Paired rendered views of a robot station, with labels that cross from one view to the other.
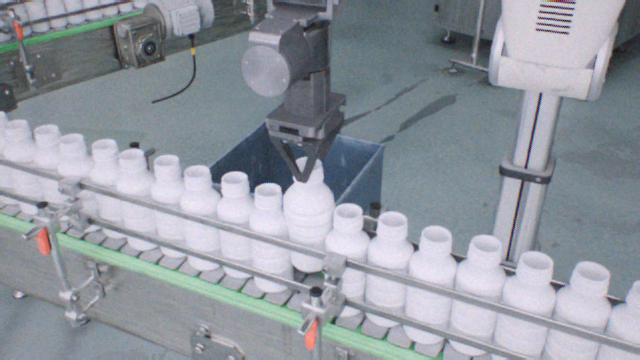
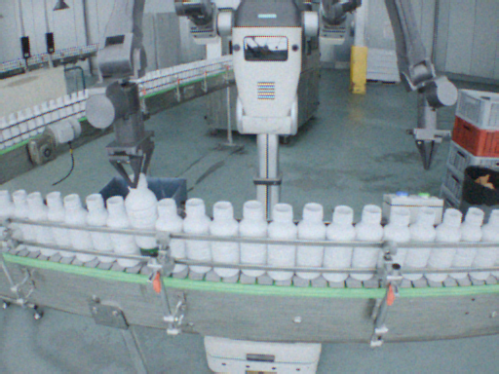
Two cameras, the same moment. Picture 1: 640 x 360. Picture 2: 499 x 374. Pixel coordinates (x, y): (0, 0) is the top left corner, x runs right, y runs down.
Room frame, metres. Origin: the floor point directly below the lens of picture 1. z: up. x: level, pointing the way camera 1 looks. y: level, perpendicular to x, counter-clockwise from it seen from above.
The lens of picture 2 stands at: (0.02, -0.01, 1.50)
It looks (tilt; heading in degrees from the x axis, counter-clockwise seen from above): 27 degrees down; 342
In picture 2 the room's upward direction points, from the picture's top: 1 degrees counter-clockwise
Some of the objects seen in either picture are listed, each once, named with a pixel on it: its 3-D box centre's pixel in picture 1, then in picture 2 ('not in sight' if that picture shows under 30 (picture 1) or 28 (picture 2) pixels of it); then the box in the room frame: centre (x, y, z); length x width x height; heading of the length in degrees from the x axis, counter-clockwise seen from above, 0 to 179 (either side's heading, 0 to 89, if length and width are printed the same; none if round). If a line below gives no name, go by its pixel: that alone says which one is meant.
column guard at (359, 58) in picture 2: not in sight; (358, 69); (6.79, -4.88, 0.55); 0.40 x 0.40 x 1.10; 65
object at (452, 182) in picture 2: not in sight; (480, 184); (1.60, -2.62, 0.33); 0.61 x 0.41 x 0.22; 71
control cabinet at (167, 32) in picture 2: not in sight; (162, 56); (7.69, -0.55, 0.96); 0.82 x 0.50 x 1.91; 137
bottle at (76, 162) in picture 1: (81, 183); (11, 220); (0.86, 0.40, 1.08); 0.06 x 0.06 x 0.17
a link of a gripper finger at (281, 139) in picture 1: (305, 145); (133, 165); (0.68, 0.02, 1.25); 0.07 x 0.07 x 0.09; 65
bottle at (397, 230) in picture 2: not in sight; (394, 245); (0.46, -0.46, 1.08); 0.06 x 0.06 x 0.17
